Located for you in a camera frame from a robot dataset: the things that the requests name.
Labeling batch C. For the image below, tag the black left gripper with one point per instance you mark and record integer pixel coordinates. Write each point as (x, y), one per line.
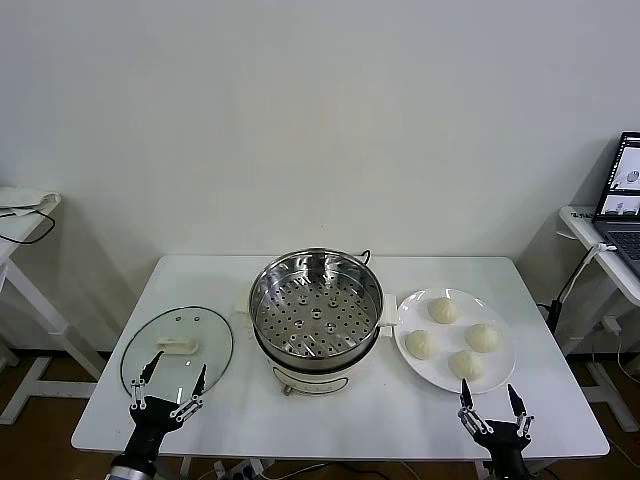
(150, 425)

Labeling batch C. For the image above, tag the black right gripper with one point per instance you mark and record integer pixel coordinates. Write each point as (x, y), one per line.
(507, 445)

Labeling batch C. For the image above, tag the white steamed baozi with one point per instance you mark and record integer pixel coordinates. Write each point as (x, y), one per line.
(443, 310)
(483, 337)
(421, 344)
(467, 365)

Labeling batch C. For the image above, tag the perforated steel steamer basket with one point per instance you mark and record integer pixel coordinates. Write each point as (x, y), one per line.
(315, 305)

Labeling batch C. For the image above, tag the white power strip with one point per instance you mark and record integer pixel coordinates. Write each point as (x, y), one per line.
(240, 470)

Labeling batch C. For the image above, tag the white round plate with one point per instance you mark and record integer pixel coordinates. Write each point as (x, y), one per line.
(415, 310)

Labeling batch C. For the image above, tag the small white charger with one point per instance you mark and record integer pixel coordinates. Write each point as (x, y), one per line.
(611, 325)

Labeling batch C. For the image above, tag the white side table with cloth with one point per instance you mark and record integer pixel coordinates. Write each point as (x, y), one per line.
(32, 295)

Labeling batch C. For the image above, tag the white side table with laptop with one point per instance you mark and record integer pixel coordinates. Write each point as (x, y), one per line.
(575, 222)

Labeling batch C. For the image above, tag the grey open laptop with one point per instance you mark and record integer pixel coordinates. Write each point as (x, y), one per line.
(625, 240)

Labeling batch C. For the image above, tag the white folded cloth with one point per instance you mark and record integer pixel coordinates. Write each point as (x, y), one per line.
(30, 200)

